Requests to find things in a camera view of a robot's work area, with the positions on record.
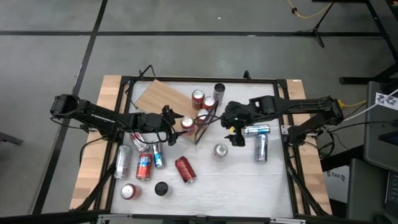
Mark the black desk frame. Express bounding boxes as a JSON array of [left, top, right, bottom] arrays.
[[312, 0, 398, 85]]

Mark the white cardboard box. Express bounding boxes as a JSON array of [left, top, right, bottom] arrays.
[[323, 164, 351, 205]]

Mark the red Fanta can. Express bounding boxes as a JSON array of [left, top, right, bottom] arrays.
[[196, 108, 211, 125], [136, 152, 154, 181], [202, 96, 216, 111], [191, 89, 205, 110]]

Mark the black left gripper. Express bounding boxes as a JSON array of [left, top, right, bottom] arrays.
[[137, 105, 189, 147]]

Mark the red Coca-Cola can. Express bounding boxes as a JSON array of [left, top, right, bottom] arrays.
[[174, 155, 198, 184]]

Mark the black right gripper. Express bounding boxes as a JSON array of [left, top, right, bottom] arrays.
[[220, 101, 254, 147]]

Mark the silver and red soda can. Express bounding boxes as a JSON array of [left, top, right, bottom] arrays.
[[129, 132, 150, 153]]

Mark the white cable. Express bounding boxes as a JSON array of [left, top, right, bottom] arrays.
[[326, 88, 398, 131]]

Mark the white paper label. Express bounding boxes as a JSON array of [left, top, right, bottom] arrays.
[[375, 92, 398, 111]]

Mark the black aluminium table frame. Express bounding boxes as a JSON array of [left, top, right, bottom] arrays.
[[70, 74, 332, 224]]

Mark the grey cabinet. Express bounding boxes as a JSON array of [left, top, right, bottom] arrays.
[[345, 157, 398, 223], [363, 81, 398, 172]]

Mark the grey chair foot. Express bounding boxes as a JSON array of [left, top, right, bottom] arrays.
[[0, 132, 24, 146]]

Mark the black tripod stand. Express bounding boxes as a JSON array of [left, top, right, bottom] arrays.
[[294, 1, 335, 49]]

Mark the wooden shelf board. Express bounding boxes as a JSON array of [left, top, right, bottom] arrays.
[[134, 79, 218, 143]]

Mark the blue and silver slim can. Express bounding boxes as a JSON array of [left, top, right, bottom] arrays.
[[244, 124, 271, 137], [151, 139, 167, 169], [255, 133, 269, 164]]

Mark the silver Diet Coke can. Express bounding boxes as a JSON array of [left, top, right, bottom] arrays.
[[213, 142, 229, 161]]

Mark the yellow floor cable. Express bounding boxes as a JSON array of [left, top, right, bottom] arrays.
[[287, 0, 333, 19]]

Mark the white slim can black lid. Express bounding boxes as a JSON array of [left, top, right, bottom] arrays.
[[213, 82, 226, 105], [154, 181, 174, 198]]

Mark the wooden table side board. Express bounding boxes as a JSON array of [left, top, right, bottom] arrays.
[[68, 74, 125, 211], [285, 78, 333, 215]]

